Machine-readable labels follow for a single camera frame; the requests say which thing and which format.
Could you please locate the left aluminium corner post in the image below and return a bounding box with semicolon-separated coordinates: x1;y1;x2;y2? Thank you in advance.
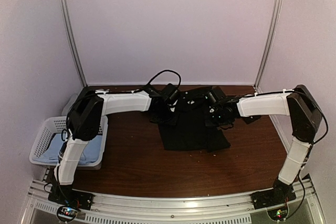
60;0;87;87

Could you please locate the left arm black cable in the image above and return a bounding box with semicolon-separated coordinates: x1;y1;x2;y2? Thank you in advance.
145;69;182;91

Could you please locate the black long sleeve shirt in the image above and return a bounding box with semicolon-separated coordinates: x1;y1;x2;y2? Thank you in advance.
158;86;231;152

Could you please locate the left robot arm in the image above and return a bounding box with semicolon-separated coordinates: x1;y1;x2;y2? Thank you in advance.
51;83;180;205

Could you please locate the right aluminium corner post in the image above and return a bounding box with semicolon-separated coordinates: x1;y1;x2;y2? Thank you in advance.
254;0;283;90

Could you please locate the folded light blue shirt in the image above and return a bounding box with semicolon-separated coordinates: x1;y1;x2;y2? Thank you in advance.
33;133;102;165

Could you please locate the aluminium corner post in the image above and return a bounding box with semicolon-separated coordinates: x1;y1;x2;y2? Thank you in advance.
254;0;283;90
60;0;87;87

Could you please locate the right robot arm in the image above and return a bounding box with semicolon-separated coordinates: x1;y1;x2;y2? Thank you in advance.
205;84;329;204

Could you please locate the left circuit board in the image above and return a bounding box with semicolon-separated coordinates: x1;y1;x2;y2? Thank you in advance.
56;206;80;222

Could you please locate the front aluminium rail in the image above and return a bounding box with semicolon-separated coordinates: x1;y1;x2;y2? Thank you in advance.
19;179;326;223

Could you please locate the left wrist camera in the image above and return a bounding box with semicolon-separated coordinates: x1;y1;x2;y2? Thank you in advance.
169;104;176;112

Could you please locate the grey cloth behind basket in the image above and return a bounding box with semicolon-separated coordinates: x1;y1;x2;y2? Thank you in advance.
61;94;78;116

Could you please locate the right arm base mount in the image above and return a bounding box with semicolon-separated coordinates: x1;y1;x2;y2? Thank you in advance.
251;185;296;209

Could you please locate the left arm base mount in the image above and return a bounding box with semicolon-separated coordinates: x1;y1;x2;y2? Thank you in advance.
48;188;93;210

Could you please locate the right circuit board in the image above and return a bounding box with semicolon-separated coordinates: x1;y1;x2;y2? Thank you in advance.
267;206;289;222

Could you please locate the circuit board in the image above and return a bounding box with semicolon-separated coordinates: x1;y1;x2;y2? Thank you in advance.
267;206;289;222
56;206;80;222

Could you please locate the white plastic mesh basket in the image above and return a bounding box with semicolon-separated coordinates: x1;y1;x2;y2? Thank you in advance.
29;116;108;170

